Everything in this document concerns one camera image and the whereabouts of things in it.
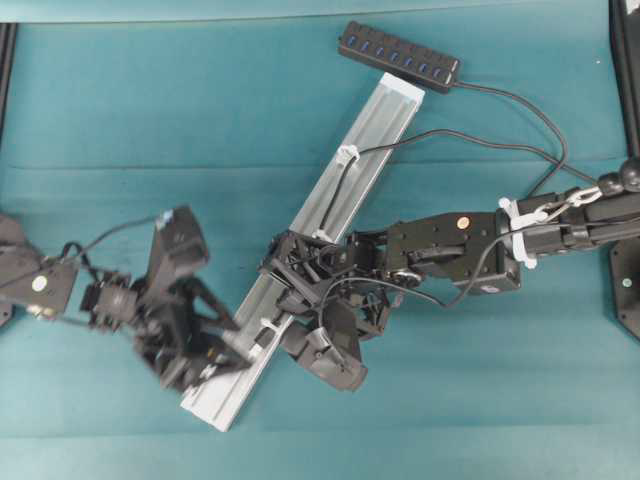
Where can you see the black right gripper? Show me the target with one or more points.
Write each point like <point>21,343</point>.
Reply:
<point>316,272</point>

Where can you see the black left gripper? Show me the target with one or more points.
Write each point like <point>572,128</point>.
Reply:
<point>166,330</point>

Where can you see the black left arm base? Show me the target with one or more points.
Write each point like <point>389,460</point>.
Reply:
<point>8,33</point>

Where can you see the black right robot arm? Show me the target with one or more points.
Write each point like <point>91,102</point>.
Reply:
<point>479,252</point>

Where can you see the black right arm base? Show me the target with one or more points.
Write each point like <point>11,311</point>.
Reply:
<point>624,256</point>

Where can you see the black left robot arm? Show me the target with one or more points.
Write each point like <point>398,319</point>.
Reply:
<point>43,285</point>

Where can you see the black USB hub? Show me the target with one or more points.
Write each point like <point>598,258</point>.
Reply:
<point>410,61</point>

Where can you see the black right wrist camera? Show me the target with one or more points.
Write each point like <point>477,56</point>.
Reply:
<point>331,353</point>

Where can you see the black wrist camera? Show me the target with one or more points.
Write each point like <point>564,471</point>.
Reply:
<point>331,353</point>
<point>178,248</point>

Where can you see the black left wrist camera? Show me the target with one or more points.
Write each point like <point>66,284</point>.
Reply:
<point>178,248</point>

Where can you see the silver aluminium rail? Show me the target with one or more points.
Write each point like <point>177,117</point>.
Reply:
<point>328,210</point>

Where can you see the white cable tie on arm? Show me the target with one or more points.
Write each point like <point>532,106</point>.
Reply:
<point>517,222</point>

